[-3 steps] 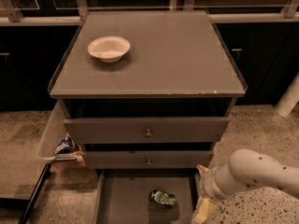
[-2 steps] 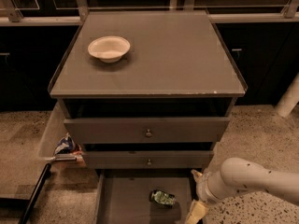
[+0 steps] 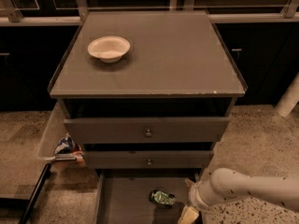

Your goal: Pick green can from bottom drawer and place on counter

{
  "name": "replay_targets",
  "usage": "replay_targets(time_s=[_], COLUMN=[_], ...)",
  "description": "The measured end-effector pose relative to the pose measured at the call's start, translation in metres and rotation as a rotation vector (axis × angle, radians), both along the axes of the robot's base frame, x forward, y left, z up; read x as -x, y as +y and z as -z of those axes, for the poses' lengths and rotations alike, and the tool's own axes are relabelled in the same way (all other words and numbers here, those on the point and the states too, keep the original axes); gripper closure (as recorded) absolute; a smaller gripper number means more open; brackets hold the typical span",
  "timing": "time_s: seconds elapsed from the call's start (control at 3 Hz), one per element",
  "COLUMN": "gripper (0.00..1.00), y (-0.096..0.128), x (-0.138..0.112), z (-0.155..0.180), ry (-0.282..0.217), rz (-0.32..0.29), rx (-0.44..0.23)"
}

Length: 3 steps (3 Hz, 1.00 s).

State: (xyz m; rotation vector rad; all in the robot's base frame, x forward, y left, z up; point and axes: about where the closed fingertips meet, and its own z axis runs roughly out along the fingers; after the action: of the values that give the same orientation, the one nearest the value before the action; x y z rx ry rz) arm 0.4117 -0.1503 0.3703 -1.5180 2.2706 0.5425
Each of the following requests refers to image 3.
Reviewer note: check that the top drawer knob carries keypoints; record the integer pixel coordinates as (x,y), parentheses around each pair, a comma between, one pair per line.
(148,133)

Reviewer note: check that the crushed green can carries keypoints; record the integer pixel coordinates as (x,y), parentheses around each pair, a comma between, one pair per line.
(162,198)

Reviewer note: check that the grey metal railing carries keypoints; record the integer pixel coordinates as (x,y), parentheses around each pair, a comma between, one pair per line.
(218,11)

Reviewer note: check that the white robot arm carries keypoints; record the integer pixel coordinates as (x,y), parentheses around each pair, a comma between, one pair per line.
(253,178)

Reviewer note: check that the grey drawer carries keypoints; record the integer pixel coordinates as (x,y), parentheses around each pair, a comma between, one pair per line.
(132,130)
(138,159)
(124,195)

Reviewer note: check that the top grey drawer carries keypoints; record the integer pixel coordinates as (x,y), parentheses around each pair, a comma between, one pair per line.
(132,130)

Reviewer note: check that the black pole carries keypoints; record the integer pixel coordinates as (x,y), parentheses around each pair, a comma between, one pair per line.
(34,196)

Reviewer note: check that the clear plastic bin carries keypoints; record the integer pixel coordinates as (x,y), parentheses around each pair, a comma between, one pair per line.
(54,131)

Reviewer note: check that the middle grey drawer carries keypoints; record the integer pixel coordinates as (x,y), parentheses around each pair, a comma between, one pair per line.
(138,159)

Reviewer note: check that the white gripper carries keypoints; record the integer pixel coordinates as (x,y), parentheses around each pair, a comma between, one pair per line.
(195,196)

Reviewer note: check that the white paper bowl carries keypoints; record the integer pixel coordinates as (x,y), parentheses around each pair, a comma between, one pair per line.
(109,49)

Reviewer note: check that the grey drawer cabinet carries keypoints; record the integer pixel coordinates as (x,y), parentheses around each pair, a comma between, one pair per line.
(176,67)

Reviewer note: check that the bottom grey drawer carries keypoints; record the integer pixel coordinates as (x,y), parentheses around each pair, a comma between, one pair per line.
(124,195)

